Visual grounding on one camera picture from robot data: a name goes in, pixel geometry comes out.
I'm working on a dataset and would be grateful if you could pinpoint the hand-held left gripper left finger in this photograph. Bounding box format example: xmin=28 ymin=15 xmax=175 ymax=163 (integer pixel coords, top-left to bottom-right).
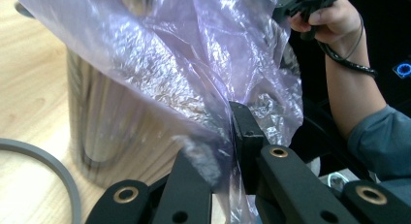
xmin=151 ymin=149 xmax=214 ymax=224

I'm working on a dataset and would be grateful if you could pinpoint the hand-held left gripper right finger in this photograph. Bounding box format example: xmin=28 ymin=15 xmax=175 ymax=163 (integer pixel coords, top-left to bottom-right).
xmin=228 ymin=101 xmax=360 ymax=224

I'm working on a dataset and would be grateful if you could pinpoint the transparent brown ribbed trash bin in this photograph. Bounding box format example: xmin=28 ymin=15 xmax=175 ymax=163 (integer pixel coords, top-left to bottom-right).
xmin=14 ymin=0 xmax=207 ymax=189

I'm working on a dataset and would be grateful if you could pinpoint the grey bin rim ring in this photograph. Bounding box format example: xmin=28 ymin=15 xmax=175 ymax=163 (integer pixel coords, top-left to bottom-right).
xmin=0 ymin=138 xmax=81 ymax=224

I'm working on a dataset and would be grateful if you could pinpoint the purple plastic trash bag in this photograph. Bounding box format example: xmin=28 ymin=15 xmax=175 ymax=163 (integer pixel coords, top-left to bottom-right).
xmin=13 ymin=0 xmax=304 ymax=224

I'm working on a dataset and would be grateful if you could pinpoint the blue-grey shirt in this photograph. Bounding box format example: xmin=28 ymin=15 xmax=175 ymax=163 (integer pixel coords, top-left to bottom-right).
xmin=347 ymin=104 xmax=411 ymax=193

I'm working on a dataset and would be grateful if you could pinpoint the thin grey wrist cord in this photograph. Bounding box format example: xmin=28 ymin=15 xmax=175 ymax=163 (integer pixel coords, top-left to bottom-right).
xmin=350 ymin=14 xmax=365 ymax=61

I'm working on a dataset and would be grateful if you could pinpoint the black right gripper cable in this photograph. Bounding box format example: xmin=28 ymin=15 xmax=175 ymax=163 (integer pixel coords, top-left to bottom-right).
xmin=318 ymin=39 xmax=378 ymax=79

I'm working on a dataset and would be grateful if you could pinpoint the blue glowing ring light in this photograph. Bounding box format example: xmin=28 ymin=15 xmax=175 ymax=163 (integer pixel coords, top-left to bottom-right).
xmin=392 ymin=60 xmax=411 ymax=80

